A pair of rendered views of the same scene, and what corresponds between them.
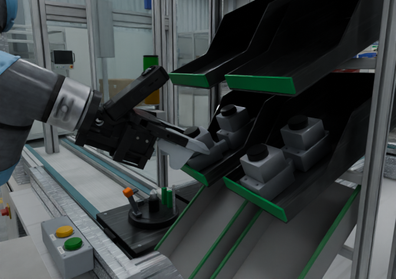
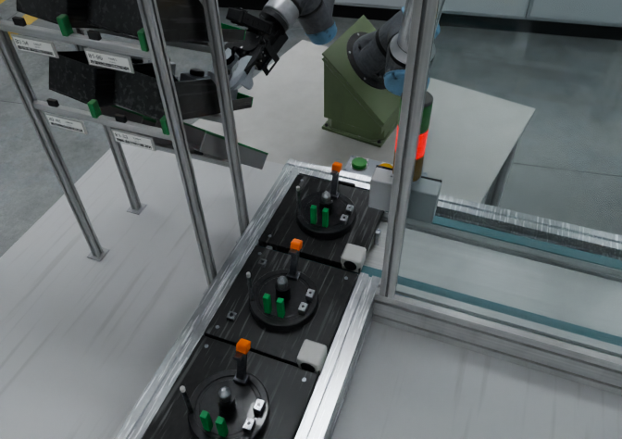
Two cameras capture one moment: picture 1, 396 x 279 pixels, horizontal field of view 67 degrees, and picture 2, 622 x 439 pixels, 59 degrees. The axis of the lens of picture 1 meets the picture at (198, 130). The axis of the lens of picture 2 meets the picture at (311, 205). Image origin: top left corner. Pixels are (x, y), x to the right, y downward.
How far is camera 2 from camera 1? 165 cm
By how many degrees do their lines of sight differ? 118
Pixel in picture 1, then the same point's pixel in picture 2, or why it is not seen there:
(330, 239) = (129, 114)
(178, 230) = (254, 156)
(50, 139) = not seen: outside the picture
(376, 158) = not seen: hidden behind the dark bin
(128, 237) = (320, 183)
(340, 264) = (118, 319)
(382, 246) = (51, 382)
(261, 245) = not seen: hidden behind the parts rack
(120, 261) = (305, 169)
